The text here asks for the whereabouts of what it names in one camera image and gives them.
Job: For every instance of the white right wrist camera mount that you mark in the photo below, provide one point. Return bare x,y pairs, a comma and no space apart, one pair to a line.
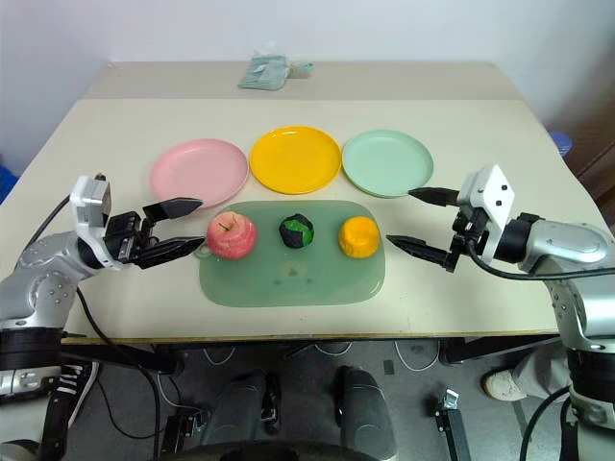
491,201

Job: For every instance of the pink apple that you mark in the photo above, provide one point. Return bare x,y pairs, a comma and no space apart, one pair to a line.
230,235

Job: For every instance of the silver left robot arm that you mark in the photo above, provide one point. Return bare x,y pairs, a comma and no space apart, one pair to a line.
45,269

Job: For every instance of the light green plate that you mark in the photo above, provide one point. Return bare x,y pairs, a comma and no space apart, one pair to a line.
386,162

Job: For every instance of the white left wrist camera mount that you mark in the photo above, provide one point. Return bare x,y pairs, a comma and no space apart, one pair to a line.
89,201

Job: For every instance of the green translucent tray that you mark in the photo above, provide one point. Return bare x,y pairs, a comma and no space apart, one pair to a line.
293,281

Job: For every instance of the orange fruit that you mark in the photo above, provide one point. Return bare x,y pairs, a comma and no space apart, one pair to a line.
358,236

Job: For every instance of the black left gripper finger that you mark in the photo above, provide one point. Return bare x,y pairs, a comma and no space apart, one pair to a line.
165,249
174,208

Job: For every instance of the yellow plate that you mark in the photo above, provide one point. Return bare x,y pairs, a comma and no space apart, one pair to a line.
294,159

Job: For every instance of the black and white sneaker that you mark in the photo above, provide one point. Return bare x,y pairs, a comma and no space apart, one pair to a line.
72,384

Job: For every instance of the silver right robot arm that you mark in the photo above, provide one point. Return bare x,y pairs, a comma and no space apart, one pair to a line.
569,254

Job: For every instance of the dark rounded robot leg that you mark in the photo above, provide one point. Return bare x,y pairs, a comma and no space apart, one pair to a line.
362,413
240,413

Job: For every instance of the white shoe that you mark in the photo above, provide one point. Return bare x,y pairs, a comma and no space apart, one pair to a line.
504,384

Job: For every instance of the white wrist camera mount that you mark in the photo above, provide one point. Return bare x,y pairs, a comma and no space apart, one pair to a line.
89,201
491,201

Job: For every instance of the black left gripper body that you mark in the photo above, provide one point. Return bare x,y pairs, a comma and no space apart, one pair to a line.
124,234

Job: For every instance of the dark green toy vegetable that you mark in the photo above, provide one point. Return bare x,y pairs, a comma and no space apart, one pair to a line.
296,231

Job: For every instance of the green packet bundle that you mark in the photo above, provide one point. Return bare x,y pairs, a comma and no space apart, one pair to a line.
265,72

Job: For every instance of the black metal stand foot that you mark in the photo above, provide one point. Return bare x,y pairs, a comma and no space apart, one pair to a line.
449,418

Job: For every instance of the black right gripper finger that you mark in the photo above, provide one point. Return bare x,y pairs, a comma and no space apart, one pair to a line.
420,247
436,194

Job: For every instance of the pink plate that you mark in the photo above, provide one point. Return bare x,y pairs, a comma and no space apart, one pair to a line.
199,173

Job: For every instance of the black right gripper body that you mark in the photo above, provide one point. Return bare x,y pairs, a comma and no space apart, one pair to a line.
465,229

